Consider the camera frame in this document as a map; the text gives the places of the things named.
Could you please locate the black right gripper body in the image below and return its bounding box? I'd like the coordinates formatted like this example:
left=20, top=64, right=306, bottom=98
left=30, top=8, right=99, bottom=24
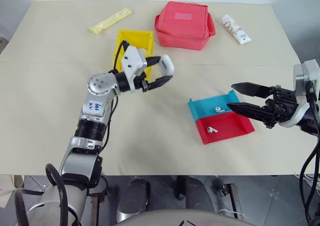
left=264, top=84, right=301, bottom=131

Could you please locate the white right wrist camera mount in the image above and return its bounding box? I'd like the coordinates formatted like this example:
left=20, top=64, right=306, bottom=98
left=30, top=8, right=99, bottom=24
left=278, top=59, right=320, bottom=129

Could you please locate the yellow plastic tray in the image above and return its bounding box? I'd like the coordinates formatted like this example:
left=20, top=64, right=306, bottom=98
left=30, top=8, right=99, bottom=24
left=112, top=29, right=155, bottom=83

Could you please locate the pale yellow plastic packet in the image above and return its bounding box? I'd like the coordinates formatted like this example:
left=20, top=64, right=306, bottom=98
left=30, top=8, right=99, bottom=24
left=88, top=7, right=133, bottom=36

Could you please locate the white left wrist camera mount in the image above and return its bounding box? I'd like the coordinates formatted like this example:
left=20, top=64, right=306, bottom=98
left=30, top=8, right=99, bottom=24
left=120, top=45, right=148, bottom=94

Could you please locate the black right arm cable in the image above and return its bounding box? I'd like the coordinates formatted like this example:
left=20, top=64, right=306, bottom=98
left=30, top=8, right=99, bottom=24
left=299, top=80, right=320, bottom=226

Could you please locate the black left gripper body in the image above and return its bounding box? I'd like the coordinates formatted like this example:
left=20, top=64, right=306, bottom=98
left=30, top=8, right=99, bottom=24
left=133, top=57, right=152, bottom=94

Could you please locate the red plastic tray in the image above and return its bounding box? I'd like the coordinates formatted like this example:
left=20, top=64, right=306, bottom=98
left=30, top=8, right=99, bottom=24
left=195, top=110, right=256, bottom=145

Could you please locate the white earbud charging case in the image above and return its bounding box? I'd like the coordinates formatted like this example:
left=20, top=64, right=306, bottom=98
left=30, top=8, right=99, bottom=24
left=157, top=55, right=175, bottom=77

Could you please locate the dark rounded shape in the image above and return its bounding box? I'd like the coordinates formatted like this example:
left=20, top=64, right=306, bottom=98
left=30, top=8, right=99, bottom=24
left=116, top=177, right=151, bottom=223

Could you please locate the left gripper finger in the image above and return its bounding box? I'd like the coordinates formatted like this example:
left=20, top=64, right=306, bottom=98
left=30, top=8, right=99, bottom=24
left=146, top=55, right=165, bottom=67
left=147, top=75, right=174, bottom=91

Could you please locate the red fabric pouch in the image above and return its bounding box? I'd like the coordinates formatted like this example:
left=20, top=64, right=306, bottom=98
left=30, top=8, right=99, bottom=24
left=154, top=0, right=217, bottom=51

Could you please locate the white Dove tube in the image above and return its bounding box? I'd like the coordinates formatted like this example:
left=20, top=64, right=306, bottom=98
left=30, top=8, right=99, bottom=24
left=221, top=14, right=253, bottom=45

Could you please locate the blue plastic tray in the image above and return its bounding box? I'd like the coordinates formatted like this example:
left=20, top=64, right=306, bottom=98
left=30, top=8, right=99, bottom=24
left=187, top=89, right=242, bottom=119

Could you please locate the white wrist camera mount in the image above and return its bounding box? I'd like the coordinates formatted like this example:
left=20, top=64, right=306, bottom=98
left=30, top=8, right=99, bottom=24
left=278, top=59, right=320, bottom=129
left=120, top=45, right=148, bottom=94

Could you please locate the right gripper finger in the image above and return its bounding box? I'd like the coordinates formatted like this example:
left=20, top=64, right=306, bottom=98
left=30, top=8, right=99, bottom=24
left=226, top=102, right=276, bottom=127
left=231, top=82, right=276, bottom=98

